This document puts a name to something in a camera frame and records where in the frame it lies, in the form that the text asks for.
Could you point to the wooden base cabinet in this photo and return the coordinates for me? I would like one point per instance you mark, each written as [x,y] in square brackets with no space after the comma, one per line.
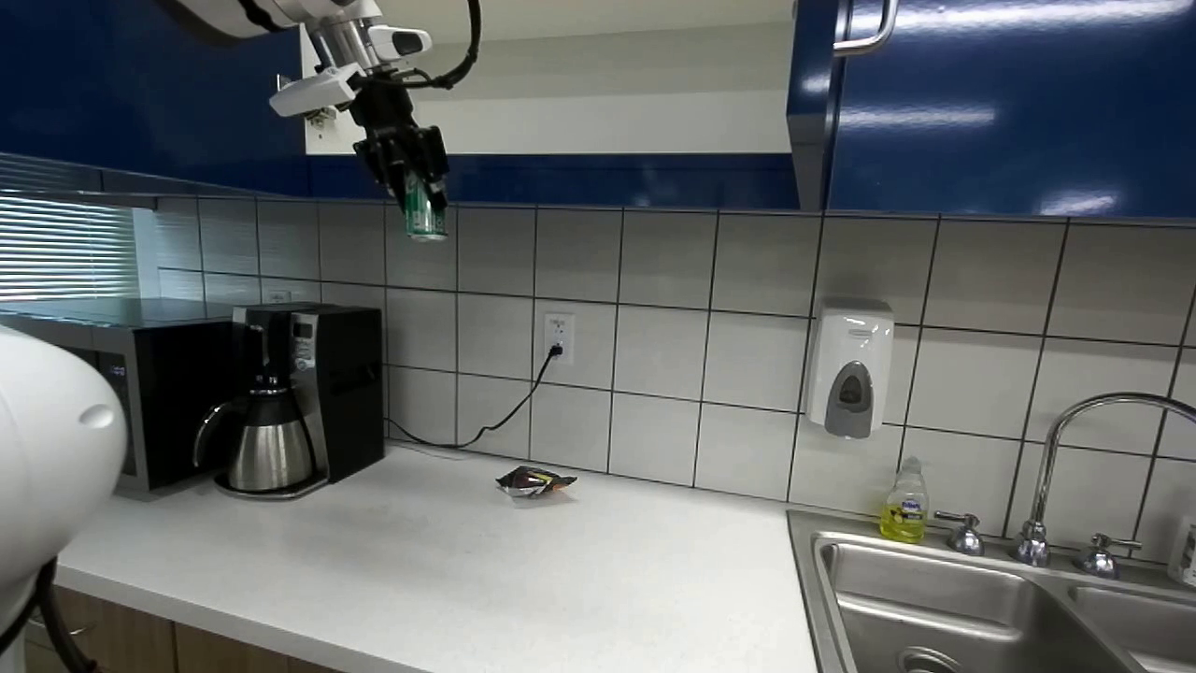
[124,638]

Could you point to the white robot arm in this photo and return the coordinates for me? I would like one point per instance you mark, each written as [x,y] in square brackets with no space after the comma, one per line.
[48,450]

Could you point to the yellow-green dish soap bottle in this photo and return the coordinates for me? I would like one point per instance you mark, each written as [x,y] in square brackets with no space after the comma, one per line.
[907,509]

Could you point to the dark snack packet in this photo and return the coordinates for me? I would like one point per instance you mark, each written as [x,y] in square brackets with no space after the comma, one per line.
[534,482]

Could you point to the black steel coffee maker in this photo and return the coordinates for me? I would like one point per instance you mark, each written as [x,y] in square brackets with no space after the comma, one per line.
[342,375]

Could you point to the white wall soap dispenser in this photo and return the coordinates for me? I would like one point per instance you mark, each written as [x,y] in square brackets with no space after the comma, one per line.
[844,369]

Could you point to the stainless steel double sink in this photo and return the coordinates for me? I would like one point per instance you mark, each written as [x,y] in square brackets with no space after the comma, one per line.
[919,600]

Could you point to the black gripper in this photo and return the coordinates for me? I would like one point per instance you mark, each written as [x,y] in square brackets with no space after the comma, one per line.
[388,112]

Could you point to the blue open cabinet door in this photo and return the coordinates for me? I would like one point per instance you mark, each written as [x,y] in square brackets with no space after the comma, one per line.
[113,89]

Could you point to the chrome sink faucet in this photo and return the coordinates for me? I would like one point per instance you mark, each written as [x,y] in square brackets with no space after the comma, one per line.
[1033,540]

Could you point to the white wall outlet with plug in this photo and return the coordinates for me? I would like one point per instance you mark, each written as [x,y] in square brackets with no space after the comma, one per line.
[553,332]

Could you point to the green soda can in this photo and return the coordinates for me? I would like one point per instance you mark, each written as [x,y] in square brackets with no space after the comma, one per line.
[422,218]

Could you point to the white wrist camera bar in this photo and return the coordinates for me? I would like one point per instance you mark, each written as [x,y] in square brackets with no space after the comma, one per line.
[310,96]

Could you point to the steel coffee carafe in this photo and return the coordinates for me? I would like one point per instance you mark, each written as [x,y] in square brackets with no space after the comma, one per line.
[268,450]

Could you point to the black microwave oven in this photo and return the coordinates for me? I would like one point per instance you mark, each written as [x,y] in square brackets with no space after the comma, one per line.
[173,399]

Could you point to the blue closed wall cabinet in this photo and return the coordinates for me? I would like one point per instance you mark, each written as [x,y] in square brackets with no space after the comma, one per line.
[1021,126]

